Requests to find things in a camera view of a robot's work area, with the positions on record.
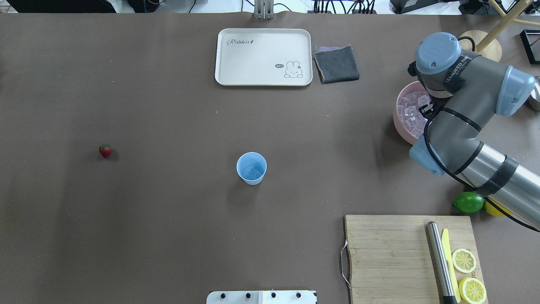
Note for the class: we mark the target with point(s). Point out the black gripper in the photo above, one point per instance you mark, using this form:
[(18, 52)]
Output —
[(426, 109)]

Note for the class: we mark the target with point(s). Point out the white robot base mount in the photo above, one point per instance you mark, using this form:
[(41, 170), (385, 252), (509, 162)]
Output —
[(293, 296)]

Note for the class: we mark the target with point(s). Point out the wooden cutting board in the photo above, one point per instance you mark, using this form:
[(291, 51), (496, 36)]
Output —
[(389, 257)]

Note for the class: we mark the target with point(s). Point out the green lime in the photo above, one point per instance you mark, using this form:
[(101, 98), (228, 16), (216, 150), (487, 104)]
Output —
[(469, 202)]

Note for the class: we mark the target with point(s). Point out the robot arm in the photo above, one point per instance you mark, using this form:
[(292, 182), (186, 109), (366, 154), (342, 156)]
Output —
[(467, 90)]

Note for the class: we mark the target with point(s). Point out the lower yellow lemon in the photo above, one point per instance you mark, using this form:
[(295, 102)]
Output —
[(491, 210)]

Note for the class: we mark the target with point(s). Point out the steel handled knife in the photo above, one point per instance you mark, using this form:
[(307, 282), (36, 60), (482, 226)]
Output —
[(442, 272)]

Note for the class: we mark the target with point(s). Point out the grey folded cloth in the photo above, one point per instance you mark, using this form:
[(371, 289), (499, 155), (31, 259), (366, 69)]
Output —
[(336, 64)]

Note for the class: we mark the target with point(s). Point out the lemon slice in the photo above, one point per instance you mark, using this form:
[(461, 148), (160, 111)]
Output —
[(472, 290), (464, 260)]

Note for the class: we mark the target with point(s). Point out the cream rabbit tray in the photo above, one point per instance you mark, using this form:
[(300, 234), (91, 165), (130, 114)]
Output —
[(263, 57)]

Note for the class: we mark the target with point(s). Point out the pink bowl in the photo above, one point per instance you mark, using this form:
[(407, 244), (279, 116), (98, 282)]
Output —
[(412, 87)]

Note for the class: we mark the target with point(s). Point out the red strawberry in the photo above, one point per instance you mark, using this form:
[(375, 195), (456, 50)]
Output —
[(105, 150)]

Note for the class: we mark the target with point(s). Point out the upper lemon slice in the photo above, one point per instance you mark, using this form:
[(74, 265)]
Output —
[(464, 260)]

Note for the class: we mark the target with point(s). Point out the steel scoop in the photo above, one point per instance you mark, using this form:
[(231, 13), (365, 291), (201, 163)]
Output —
[(534, 98)]

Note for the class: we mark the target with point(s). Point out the clear ice cubes pile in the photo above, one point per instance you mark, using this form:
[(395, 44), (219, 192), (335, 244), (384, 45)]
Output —
[(408, 109)]

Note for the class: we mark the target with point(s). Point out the lower lemon slice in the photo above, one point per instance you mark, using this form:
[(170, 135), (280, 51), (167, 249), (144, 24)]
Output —
[(472, 290)]

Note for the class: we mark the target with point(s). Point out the clear ice cube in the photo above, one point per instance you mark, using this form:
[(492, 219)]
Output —
[(255, 173)]

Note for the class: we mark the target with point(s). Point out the wooden stand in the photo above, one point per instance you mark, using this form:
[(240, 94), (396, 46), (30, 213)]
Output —
[(486, 43)]

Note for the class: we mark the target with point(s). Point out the light blue cup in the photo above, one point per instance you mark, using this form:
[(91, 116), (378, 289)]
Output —
[(248, 161)]

